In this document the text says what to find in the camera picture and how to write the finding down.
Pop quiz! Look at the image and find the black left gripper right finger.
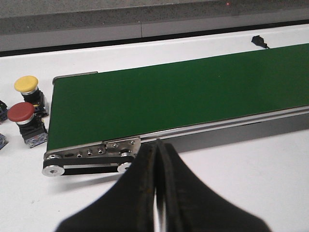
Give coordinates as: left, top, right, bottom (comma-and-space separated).
156, 142, 270, 232

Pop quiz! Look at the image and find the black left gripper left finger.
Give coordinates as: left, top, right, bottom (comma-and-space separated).
57, 144, 156, 232

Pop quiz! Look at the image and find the black drive timing belt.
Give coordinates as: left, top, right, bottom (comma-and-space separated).
42, 154, 135, 177

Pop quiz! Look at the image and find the green conveyor belt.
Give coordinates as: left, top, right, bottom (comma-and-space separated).
47, 44, 309, 152

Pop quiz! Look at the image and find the grey stone counter slab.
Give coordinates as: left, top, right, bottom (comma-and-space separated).
0, 0, 309, 35

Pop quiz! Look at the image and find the aluminium conveyor side rail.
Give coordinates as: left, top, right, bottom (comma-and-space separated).
140, 106, 309, 153

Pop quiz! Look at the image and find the black sensor with cable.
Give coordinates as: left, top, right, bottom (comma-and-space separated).
251, 35, 270, 49

